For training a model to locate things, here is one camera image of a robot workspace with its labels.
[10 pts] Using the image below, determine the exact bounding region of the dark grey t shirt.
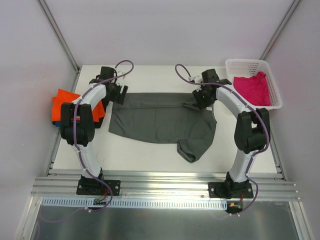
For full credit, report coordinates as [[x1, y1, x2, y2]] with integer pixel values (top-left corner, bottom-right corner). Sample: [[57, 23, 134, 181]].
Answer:
[[108, 92, 217, 163]]

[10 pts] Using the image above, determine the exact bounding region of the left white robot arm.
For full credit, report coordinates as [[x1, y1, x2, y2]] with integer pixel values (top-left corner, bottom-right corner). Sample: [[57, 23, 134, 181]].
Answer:
[[60, 66, 129, 194]]

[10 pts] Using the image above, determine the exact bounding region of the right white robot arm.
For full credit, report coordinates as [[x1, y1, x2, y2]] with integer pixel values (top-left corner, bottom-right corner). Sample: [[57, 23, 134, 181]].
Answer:
[[192, 68, 271, 199]]

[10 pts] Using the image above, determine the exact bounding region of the black folded t shirt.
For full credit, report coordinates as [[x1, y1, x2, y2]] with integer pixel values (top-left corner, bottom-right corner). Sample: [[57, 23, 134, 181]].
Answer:
[[51, 97, 106, 129]]

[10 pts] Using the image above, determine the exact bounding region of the white plastic basket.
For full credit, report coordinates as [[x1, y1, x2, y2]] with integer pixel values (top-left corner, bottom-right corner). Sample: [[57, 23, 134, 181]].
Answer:
[[225, 58, 283, 110]]

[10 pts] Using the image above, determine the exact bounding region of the pink t shirt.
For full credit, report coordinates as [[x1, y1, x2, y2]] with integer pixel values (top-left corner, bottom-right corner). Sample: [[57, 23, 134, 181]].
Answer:
[[233, 71, 271, 106]]

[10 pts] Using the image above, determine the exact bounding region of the orange folded t shirt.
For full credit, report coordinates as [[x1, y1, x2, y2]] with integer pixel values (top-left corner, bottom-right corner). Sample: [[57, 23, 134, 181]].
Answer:
[[51, 88, 106, 123]]

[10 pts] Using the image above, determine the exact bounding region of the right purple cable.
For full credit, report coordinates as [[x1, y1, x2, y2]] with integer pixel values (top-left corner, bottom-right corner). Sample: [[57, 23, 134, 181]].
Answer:
[[174, 63, 271, 218]]

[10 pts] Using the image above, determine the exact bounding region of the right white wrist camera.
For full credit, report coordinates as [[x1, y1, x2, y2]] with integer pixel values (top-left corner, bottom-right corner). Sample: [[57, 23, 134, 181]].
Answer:
[[187, 75, 203, 91]]

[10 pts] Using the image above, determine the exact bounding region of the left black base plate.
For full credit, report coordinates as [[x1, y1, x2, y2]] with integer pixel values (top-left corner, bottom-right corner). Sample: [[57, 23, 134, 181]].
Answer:
[[76, 178, 121, 196]]

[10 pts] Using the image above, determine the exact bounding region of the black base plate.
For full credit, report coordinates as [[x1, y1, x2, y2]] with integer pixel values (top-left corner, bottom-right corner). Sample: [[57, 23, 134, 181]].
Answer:
[[76, 178, 121, 196], [208, 180, 254, 200]]

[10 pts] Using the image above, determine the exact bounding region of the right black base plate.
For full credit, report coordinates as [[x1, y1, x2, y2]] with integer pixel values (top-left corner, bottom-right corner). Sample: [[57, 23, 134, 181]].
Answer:
[[208, 180, 254, 200]]

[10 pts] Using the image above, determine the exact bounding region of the aluminium mounting rail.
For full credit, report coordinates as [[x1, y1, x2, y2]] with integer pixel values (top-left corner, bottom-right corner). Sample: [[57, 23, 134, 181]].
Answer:
[[31, 169, 302, 202]]

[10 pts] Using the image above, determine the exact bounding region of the white slotted cable duct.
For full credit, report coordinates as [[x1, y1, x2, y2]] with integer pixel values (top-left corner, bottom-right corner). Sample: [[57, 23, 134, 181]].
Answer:
[[41, 196, 228, 211]]

